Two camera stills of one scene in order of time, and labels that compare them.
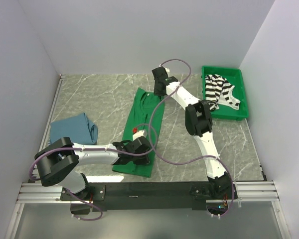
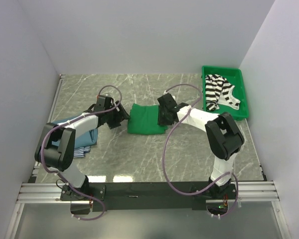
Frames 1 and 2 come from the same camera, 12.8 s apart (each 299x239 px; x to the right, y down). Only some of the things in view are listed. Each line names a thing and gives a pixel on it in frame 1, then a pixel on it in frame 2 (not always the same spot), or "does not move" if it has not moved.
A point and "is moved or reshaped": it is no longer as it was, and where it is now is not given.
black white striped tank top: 219,91 does not move
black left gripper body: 140,160 → 115,117
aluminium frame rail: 247,191 does not move
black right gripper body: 156,91 → 163,119
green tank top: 148,110 is moved or reshaped
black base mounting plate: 149,196 does not move
